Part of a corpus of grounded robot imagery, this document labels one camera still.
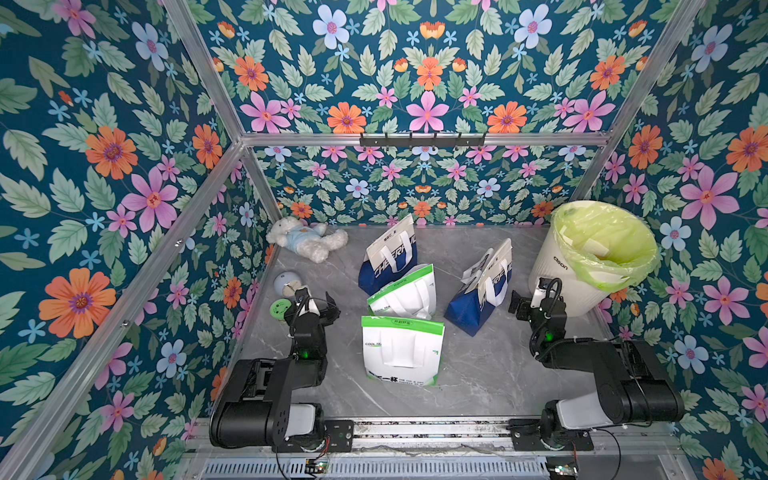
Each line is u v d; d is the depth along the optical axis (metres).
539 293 0.81
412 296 0.77
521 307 0.84
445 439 0.75
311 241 1.06
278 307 0.92
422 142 0.93
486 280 0.78
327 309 0.80
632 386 0.44
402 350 0.71
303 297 0.73
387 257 0.86
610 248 0.92
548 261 0.85
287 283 0.94
